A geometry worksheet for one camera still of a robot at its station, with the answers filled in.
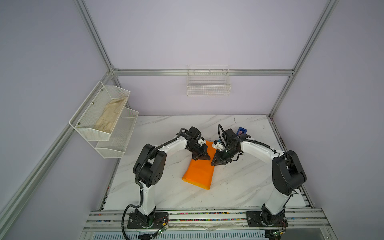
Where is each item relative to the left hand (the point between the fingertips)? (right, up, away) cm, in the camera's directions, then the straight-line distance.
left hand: (209, 159), depth 86 cm
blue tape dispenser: (+24, +16, +17) cm, 34 cm away
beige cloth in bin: (-55, +27, -5) cm, 61 cm away
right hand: (+1, -2, -2) cm, 3 cm away
